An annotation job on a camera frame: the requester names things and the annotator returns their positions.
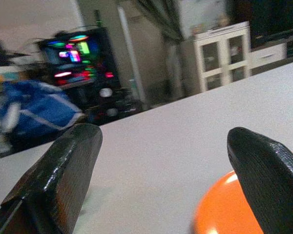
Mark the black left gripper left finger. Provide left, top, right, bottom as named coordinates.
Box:
left=0, top=122, right=104, bottom=234

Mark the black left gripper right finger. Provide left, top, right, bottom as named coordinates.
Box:
left=226, top=126, right=293, bottom=234

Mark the orange plate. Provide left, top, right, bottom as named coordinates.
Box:
left=190, top=156, right=293, bottom=234

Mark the blue bag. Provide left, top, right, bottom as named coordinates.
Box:
left=0, top=79, right=85, bottom=143

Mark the black computer tower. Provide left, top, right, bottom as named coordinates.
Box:
left=37, top=27, right=144, bottom=125

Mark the white glass-door cabinet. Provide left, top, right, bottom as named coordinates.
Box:
left=193, top=21, right=252, bottom=93

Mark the white drawer unit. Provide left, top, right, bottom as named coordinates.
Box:
left=250, top=42, right=288, bottom=69

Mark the black television screen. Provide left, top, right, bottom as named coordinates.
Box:
left=249, top=0, right=293, bottom=49

